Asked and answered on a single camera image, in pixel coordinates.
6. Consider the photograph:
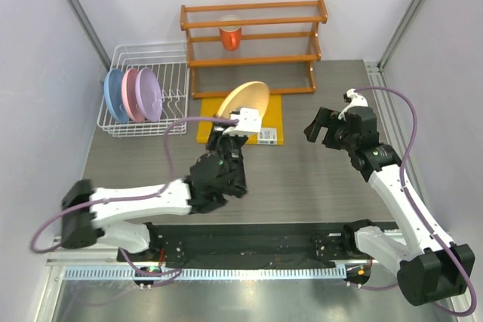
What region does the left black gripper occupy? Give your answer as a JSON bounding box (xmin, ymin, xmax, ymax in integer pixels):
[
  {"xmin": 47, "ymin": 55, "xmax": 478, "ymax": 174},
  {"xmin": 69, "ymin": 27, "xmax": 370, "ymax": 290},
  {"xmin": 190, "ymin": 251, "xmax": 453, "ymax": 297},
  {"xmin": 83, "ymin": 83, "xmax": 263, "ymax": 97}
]
[{"xmin": 204, "ymin": 111, "xmax": 245, "ymax": 189}]

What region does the orange tan plate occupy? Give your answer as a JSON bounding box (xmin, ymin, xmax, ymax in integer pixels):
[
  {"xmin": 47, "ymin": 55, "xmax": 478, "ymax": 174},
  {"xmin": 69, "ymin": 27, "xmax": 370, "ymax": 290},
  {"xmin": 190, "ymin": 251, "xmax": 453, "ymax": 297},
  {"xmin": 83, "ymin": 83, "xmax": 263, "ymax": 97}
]
[{"xmin": 213, "ymin": 81, "xmax": 270, "ymax": 129}]

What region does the purple plate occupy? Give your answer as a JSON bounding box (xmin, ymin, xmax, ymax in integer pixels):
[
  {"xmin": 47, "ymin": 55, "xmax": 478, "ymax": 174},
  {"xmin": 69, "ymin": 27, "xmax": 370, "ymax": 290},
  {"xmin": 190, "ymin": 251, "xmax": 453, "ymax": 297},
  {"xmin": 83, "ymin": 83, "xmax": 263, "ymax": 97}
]
[{"xmin": 135, "ymin": 67, "xmax": 162, "ymax": 122}]

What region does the pink plate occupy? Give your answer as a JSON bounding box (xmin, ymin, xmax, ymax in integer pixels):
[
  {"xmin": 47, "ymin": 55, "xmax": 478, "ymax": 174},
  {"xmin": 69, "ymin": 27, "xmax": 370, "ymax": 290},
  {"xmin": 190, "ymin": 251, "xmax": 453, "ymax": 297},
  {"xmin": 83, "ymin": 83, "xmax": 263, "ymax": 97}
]
[{"xmin": 121, "ymin": 68, "xmax": 144, "ymax": 123}]

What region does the blue plate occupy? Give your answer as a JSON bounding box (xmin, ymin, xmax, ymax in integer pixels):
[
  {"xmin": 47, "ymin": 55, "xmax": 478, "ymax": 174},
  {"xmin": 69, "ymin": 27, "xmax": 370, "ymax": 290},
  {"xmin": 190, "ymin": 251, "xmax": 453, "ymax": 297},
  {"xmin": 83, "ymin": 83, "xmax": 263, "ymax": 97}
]
[{"xmin": 103, "ymin": 69, "xmax": 129, "ymax": 124}]

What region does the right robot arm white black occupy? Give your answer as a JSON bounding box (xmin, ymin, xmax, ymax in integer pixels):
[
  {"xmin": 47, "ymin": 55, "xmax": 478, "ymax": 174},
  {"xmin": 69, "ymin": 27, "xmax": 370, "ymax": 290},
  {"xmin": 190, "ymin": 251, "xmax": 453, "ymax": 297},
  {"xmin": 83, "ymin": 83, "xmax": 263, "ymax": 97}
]
[{"xmin": 304, "ymin": 106, "xmax": 475, "ymax": 306}]

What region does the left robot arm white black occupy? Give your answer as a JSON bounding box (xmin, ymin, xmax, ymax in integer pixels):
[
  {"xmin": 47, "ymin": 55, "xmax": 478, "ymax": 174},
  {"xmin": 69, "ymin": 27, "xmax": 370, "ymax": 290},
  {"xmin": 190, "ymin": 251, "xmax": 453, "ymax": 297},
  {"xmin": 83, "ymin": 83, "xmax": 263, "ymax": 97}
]
[{"xmin": 60, "ymin": 124, "xmax": 248, "ymax": 261}]

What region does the orange wooden shelf rack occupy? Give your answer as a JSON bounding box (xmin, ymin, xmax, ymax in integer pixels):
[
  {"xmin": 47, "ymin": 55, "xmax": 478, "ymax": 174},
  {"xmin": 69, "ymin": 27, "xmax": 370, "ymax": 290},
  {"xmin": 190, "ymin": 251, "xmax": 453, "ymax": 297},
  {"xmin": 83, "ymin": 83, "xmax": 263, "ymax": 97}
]
[{"xmin": 180, "ymin": 0, "xmax": 328, "ymax": 99}]

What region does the yellow clip file folder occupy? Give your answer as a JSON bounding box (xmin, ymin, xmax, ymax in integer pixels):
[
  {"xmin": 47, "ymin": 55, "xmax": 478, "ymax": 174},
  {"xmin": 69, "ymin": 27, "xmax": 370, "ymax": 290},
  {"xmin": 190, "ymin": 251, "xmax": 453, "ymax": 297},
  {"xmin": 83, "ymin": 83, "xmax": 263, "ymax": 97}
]
[{"xmin": 200, "ymin": 95, "xmax": 285, "ymax": 146}]

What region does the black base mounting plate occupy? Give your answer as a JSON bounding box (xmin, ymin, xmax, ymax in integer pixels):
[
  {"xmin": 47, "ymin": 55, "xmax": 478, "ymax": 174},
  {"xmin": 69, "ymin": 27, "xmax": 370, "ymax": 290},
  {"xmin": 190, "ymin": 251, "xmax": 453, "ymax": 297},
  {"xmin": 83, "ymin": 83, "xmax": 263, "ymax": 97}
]
[{"xmin": 129, "ymin": 222, "xmax": 368, "ymax": 270}]

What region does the orange mug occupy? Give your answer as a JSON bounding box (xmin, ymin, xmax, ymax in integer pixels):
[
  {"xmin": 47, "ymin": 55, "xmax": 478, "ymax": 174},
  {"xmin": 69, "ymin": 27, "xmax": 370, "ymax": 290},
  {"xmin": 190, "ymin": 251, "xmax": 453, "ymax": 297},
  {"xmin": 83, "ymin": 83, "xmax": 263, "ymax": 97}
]
[{"xmin": 219, "ymin": 25, "xmax": 242, "ymax": 51}]

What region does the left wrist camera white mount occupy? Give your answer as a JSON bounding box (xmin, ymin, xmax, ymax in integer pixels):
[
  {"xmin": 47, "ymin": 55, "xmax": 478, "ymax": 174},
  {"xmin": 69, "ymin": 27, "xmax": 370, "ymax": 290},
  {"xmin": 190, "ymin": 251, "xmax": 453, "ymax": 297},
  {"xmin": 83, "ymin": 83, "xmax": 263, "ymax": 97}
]
[{"xmin": 223, "ymin": 107, "xmax": 262, "ymax": 136}]

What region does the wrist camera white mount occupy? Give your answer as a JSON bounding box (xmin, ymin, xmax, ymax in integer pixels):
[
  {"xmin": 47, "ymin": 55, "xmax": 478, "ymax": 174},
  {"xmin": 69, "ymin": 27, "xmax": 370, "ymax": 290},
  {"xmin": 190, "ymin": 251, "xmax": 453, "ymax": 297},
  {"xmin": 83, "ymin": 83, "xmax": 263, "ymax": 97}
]
[
  {"xmin": 223, "ymin": 107, "xmax": 262, "ymax": 136},
  {"xmin": 337, "ymin": 88, "xmax": 368, "ymax": 121}
]

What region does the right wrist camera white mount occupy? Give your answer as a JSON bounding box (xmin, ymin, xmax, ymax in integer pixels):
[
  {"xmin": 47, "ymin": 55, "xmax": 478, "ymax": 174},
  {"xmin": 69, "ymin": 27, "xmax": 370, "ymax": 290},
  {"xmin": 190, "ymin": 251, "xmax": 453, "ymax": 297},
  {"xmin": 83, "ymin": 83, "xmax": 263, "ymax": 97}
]
[{"xmin": 337, "ymin": 88, "xmax": 368, "ymax": 121}]

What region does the white wire dish rack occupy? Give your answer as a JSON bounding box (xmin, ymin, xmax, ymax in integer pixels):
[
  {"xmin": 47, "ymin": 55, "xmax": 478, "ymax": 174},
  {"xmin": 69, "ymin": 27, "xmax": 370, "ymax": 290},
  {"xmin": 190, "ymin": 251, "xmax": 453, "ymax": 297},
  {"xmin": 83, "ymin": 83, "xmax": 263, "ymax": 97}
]
[{"xmin": 97, "ymin": 41, "xmax": 189, "ymax": 138}]

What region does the white slotted cable duct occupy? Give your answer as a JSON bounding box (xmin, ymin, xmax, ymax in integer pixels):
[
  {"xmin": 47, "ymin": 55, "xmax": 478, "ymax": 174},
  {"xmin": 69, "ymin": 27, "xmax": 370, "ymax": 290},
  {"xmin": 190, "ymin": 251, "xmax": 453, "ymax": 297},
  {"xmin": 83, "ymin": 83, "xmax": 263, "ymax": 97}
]
[{"xmin": 63, "ymin": 265, "xmax": 346, "ymax": 281}]

